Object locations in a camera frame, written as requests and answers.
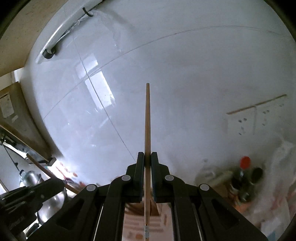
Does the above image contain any black range hood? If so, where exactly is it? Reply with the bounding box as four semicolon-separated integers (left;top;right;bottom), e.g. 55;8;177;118
1;82;56;166

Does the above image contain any wooden chopstick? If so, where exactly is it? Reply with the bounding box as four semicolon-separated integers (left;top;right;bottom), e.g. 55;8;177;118
144;83;151;240
27;154;80;194

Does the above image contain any left wall socket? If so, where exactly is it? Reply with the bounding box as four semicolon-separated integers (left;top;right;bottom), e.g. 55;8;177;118
226;106;256;137

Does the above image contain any white wall pipe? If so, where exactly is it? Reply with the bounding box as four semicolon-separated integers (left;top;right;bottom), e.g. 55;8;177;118
35;1;102;64

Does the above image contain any clear plastic bag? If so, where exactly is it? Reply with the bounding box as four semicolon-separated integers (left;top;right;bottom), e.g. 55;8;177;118
235;140;295;240

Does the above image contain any red cap soy sauce bottle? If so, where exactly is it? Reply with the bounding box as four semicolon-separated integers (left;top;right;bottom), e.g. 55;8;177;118
229;156;263;204

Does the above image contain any pink utensil holder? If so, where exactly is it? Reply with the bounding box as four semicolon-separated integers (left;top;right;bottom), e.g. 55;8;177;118
121;202;174;241

